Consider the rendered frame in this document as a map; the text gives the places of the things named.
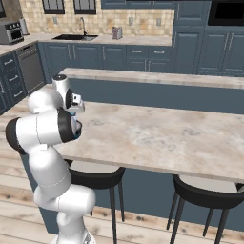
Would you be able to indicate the dark curved tap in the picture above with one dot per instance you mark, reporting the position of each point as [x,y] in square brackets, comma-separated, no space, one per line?
[84,25]

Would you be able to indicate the black dishwasher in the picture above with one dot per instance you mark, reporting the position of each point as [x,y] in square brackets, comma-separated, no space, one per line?
[30,68]

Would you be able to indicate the blue drawer run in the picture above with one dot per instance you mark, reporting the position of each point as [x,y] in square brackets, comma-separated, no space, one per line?
[11,79]

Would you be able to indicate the black stool with pale seat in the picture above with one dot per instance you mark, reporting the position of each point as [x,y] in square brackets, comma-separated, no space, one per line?
[95,178]
[203,193]

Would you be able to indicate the blue tall cupboard run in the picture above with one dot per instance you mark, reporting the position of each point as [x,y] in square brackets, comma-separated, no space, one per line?
[203,47]

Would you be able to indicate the blue counter with marble top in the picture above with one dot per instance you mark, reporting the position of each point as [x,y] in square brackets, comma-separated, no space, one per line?
[158,93]

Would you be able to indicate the grey toaster oven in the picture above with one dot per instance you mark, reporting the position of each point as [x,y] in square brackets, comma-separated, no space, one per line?
[10,33]

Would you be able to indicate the blue upper cupboard run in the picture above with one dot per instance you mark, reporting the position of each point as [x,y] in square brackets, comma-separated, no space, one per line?
[136,4]

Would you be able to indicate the grey toaster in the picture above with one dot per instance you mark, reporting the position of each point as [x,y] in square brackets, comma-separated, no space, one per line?
[117,33]

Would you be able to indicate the grey wall socket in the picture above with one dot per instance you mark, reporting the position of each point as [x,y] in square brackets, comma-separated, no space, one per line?
[55,20]
[158,22]
[131,21]

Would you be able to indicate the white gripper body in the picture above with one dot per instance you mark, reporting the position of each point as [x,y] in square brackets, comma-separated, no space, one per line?
[78,107]

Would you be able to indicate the blue island with marble top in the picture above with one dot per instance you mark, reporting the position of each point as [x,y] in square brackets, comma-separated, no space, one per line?
[152,197]

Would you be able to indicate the blue lower cupboard run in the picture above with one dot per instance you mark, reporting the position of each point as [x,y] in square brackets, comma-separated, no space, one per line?
[105,58]

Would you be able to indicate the black sink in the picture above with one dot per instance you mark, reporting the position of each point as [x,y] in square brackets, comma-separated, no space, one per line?
[74,37]

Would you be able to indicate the black built-in oven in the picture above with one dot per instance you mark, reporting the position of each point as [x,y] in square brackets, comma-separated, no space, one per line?
[226,12]

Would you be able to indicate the dark framed window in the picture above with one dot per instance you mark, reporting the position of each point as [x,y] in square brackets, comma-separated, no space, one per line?
[53,6]
[85,6]
[2,8]

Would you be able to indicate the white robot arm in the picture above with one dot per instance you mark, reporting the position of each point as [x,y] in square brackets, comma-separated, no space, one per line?
[47,165]

